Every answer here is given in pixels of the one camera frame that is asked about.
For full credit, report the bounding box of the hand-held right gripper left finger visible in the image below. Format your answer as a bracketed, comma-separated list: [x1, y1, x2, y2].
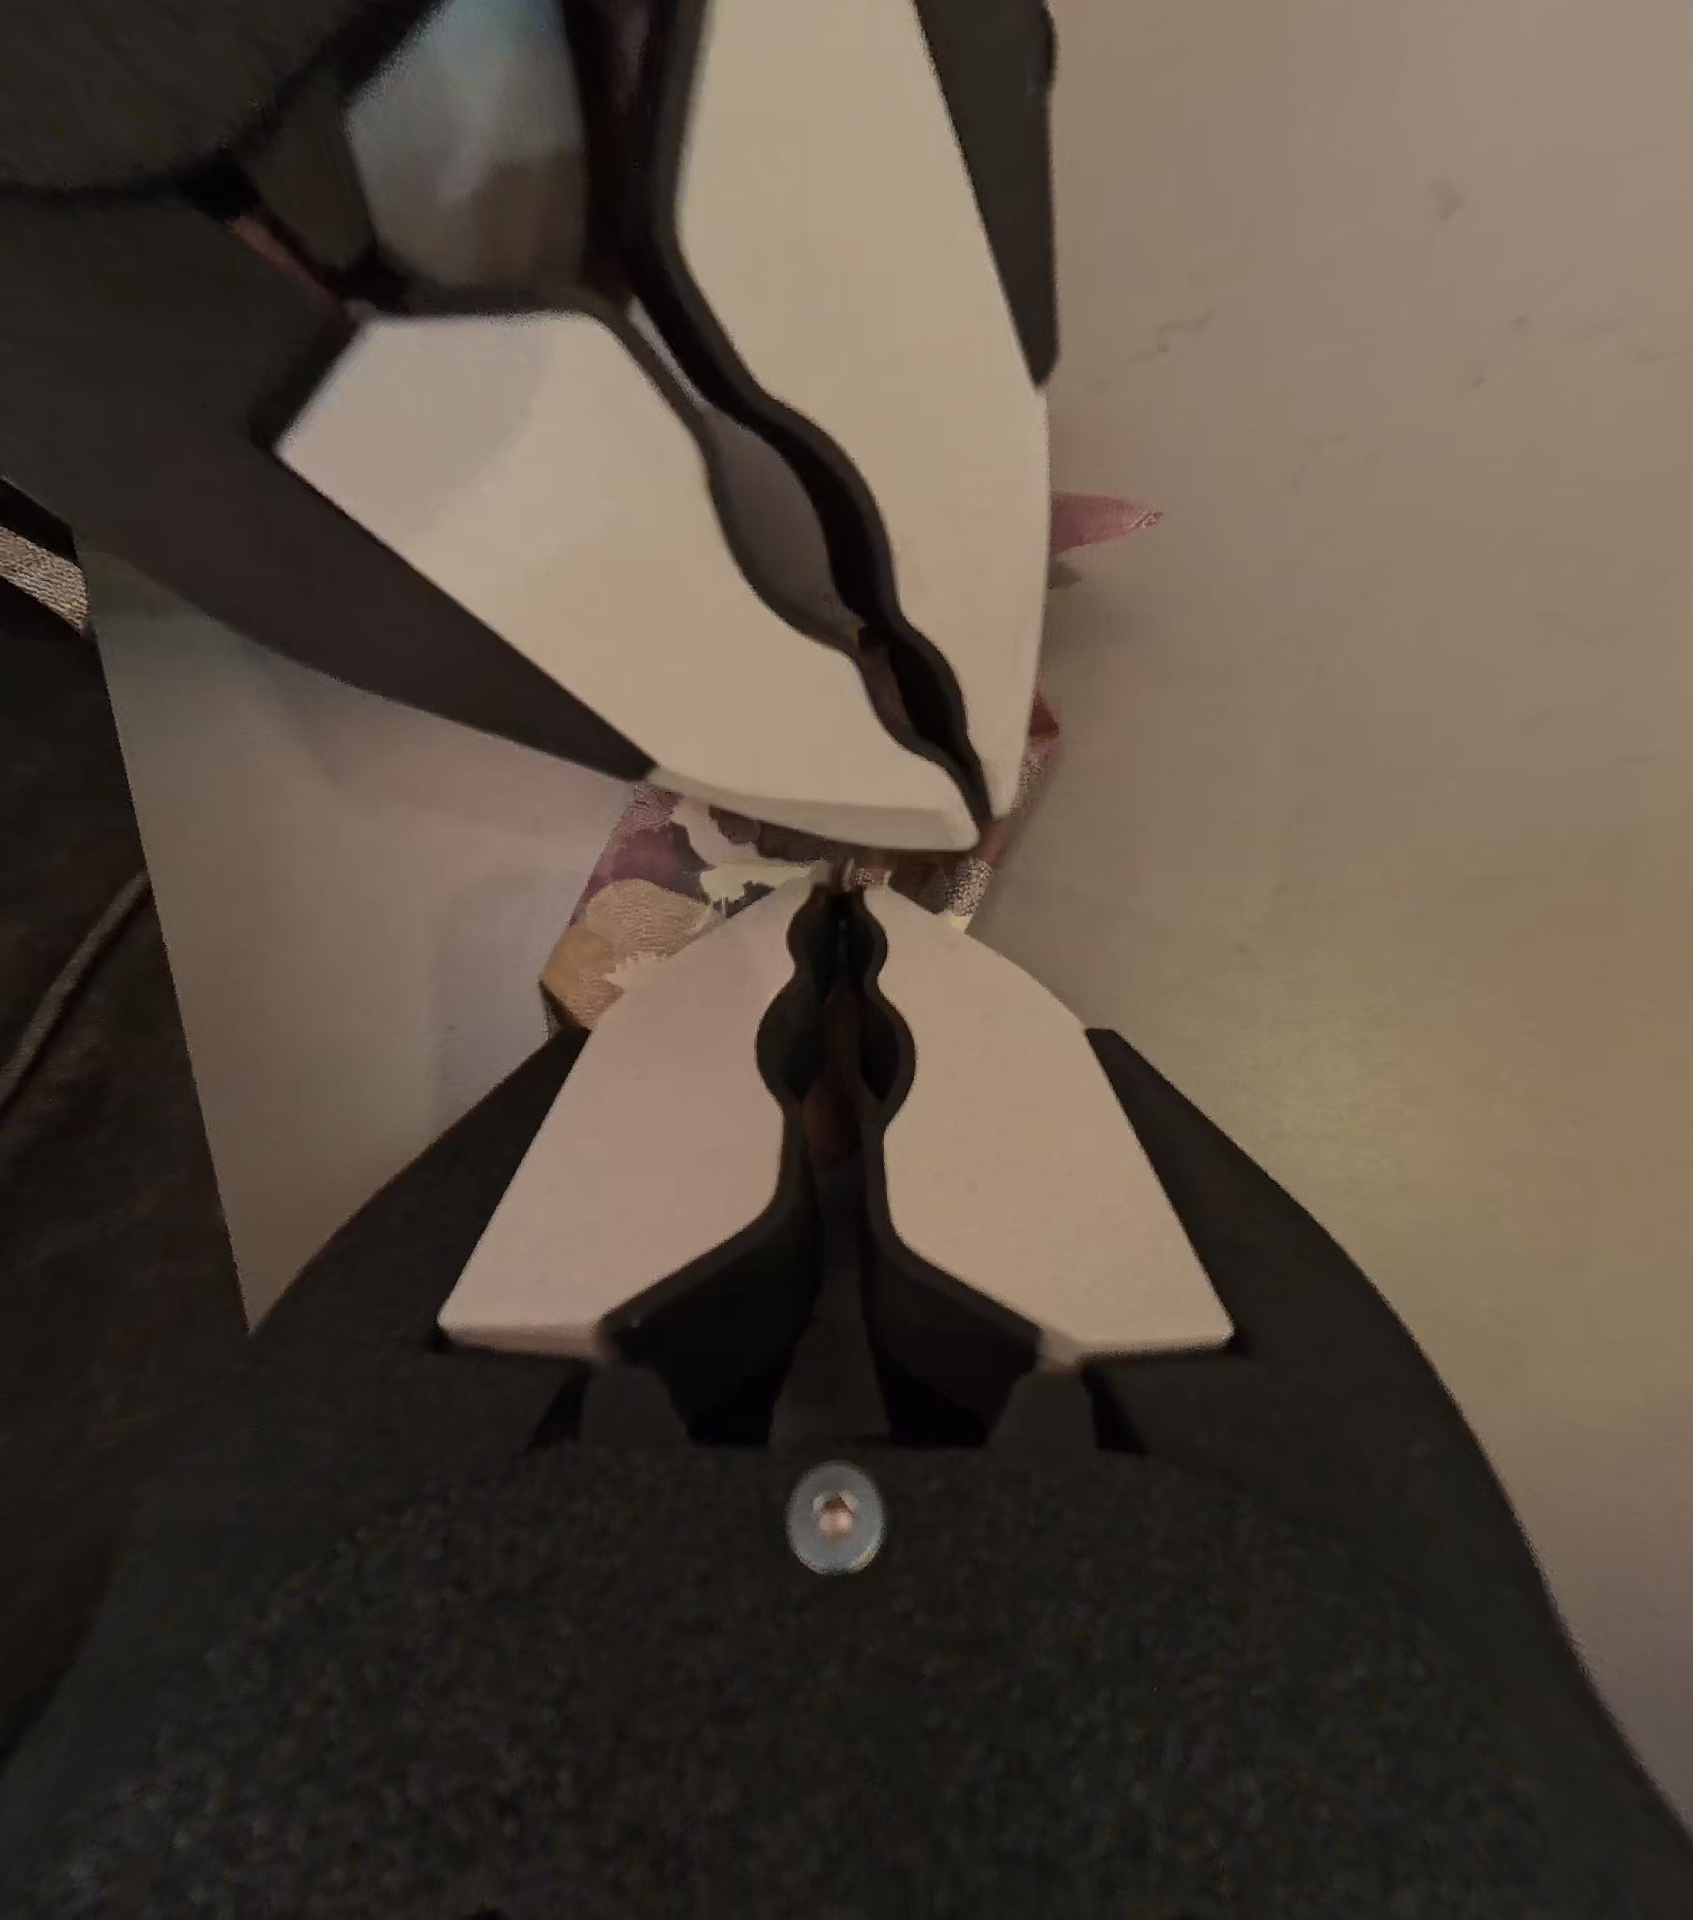
[433, 881, 845, 1450]

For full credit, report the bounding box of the crane patterned origami paper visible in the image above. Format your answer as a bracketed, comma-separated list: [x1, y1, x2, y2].
[537, 492, 1167, 1039]

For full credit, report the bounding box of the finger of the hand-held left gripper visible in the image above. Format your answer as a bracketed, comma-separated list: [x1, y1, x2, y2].
[272, 295, 986, 857]
[649, 0, 1054, 828]

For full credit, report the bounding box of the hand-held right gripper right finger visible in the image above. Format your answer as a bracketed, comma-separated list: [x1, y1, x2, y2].
[846, 884, 1236, 1452]

